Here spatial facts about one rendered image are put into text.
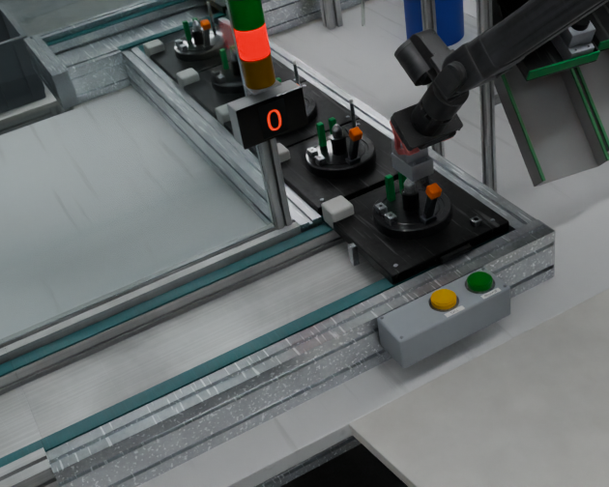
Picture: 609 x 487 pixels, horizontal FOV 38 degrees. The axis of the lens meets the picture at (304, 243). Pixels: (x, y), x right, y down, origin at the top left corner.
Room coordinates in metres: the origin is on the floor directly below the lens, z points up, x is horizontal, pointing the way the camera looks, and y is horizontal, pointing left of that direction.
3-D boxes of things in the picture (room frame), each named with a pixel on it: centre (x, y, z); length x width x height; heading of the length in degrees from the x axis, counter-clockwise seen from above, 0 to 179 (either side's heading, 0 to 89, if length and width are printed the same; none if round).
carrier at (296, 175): (1.53, -0.10, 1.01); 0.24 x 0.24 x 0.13; 22
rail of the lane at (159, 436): (1.05, 0.00, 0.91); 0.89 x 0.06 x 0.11; 112
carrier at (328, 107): (1.76, -0.01, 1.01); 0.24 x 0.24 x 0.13; 22
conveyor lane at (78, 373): (1.20, 0.09, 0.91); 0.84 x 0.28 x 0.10; 112
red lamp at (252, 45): (1.33, 0.02, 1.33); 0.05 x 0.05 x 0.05
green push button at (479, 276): (1.09, -0.26, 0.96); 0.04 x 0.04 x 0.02
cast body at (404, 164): (1.30, -0.20, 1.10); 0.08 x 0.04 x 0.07; 22
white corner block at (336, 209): (1.35, -0.07, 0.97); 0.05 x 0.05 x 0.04; 22
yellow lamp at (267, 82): (1.33, 0.02, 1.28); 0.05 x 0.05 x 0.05
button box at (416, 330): (1.06, -0.20, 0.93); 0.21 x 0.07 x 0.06; 112
